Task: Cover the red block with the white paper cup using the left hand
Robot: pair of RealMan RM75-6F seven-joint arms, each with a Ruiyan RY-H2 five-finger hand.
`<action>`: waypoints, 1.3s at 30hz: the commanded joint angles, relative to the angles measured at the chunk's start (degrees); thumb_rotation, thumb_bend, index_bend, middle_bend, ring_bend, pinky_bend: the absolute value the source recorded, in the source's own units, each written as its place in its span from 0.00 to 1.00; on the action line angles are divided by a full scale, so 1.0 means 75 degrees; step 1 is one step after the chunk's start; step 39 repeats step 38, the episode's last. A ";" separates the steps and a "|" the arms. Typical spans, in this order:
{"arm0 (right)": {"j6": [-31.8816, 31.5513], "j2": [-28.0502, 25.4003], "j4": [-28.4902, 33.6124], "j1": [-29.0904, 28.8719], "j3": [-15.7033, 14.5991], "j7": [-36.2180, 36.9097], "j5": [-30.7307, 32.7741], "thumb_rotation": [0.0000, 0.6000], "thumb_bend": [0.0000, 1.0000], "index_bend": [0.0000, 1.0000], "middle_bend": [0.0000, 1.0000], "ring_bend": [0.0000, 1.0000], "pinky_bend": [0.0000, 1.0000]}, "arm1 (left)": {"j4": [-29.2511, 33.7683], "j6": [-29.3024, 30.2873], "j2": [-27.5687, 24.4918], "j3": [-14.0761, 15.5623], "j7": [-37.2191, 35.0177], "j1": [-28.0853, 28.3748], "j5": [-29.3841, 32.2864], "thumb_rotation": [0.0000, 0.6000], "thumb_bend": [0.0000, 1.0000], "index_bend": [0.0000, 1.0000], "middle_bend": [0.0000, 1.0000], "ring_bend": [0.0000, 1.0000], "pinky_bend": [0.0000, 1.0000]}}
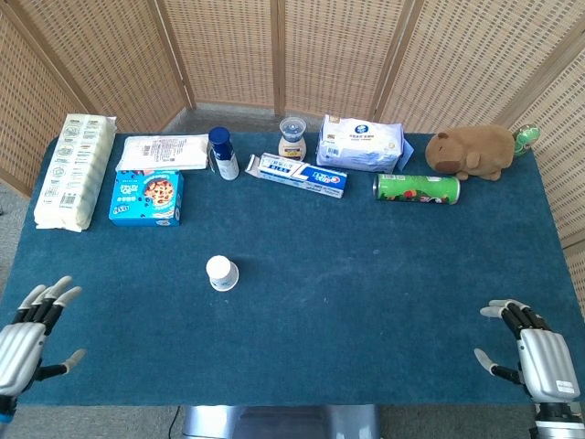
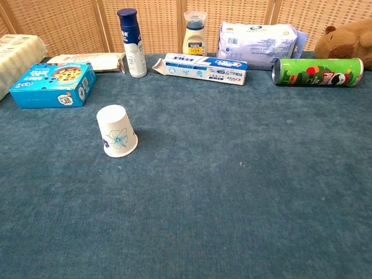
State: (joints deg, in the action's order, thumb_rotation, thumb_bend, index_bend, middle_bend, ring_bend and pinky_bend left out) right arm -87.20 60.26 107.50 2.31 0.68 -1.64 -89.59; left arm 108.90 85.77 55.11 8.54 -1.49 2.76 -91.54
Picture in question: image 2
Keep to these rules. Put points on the white floral paper cup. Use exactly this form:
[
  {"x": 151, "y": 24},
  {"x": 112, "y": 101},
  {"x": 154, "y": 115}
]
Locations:
[{"x": 117, "y": 136}]

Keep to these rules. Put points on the blue table cloth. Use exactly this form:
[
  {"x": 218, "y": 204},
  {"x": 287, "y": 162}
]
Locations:
[{"x": 203, "y": 180}]

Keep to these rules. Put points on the white blue toothpaste box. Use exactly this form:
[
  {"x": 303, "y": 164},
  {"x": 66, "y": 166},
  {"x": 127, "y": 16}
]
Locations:
[{"x": 203, "y": 69}]

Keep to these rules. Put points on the mayonnaise squeeze bottle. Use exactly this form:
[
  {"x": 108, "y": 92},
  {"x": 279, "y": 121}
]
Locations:
[{"x": 194, "y": 40}]

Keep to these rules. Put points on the white bottle with blue cap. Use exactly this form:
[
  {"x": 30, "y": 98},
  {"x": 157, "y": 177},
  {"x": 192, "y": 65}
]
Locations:
[{"x": 133, "y": 52}]

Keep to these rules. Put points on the flat white plastic pouch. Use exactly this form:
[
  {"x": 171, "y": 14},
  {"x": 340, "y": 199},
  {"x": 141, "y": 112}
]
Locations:
[{"x": 98, "y": 61}]

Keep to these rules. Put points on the white blue wipes pack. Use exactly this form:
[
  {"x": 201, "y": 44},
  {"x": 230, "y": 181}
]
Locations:
[{"x": 255, "y": 43}]

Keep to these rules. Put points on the blue cookie box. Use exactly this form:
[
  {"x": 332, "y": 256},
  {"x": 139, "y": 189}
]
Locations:
[{"x": 52, "y": 84}]

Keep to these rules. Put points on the green Pringles can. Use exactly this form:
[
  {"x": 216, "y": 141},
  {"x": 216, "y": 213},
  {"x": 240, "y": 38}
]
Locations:
[{"x": 316, "y": 72}]

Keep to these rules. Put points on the wicker folding screen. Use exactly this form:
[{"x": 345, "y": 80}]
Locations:
[{"x": 72, "y": 26}]

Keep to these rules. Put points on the brown capybara plush toy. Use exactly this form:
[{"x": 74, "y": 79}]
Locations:
[{"x": 346, "y": 43}]

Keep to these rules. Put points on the long cream tissue pack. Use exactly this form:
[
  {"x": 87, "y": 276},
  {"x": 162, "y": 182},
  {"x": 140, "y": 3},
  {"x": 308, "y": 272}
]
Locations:
[{"x": 14, "y": 61}]

